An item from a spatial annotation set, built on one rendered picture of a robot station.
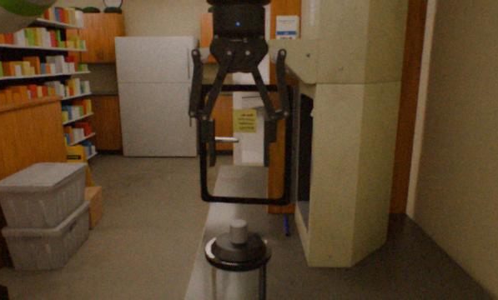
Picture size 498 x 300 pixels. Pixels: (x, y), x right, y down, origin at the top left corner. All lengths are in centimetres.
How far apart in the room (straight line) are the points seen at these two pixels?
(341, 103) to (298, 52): 16
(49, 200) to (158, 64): 345
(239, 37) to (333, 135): 45
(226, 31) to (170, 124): 546
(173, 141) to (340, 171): 516
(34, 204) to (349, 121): 243
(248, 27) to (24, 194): 260
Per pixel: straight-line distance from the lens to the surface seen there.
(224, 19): 55
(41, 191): 293
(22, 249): 319
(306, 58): 92
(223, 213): 138
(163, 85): 594
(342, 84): 93
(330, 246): 104
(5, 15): 75
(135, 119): 610
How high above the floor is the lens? 146
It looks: 14 degrees down
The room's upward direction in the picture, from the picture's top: straight up
